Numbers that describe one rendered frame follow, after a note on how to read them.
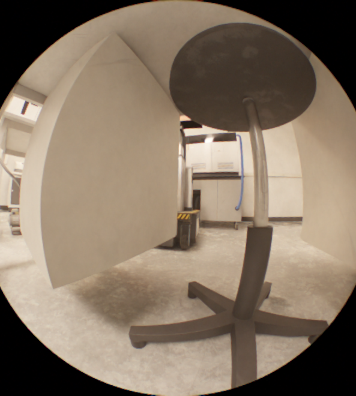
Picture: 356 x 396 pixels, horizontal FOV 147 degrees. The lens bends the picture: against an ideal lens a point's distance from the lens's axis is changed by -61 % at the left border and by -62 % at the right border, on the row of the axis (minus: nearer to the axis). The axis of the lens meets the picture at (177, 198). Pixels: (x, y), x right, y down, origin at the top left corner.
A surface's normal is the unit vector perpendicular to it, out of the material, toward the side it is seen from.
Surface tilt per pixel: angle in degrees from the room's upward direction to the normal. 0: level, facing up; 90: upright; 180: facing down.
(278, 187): 90
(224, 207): 90
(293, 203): 90
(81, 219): 90
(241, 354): 10
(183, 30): 180
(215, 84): 180
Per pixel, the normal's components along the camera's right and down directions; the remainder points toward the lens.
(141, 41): -0.03, 1.00
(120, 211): 0.93, 0.01
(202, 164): -0.36, -0.05
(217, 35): -0.29, 0.87
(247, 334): -0.01, -0.99
